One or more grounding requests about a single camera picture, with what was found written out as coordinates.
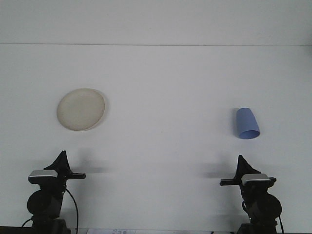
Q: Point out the pale blue cup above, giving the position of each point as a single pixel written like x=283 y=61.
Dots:
x=246 y=122

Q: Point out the pale round plate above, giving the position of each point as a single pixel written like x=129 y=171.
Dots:
x=80 y=109

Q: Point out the grey camera box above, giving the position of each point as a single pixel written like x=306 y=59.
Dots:
x=42 y=174
x=254 y=178

